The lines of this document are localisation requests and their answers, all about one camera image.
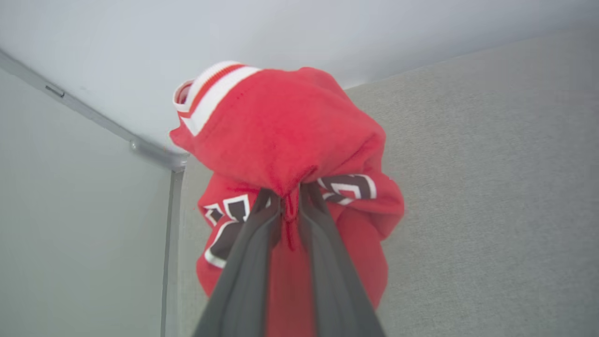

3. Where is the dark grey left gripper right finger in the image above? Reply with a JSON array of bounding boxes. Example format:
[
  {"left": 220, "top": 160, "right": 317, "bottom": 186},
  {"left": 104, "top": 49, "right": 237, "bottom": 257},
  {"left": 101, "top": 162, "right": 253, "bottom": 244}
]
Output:
[{"left": 299, "top": 183, "right": 386, "bottom": 337}]

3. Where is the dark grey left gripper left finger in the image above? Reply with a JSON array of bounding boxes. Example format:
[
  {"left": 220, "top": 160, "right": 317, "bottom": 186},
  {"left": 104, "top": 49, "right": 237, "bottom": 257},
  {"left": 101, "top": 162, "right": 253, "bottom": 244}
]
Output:
[{"left": 193, "top": 189, "right": 282, "bottom": 337}]

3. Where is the red garment with white trim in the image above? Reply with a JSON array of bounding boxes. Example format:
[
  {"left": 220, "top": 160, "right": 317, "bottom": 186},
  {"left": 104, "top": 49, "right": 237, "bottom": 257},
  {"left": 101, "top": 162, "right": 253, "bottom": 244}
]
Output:
[{"left": 169, "top": 60, "right": 406, "bottom": 337}]

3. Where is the grey metal floor rail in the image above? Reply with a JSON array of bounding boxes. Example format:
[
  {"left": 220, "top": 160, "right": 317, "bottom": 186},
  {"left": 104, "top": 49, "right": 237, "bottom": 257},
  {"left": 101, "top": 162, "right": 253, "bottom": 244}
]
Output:
[{"left": 0, "top": 49, "right": 190, "bottom": 337}]

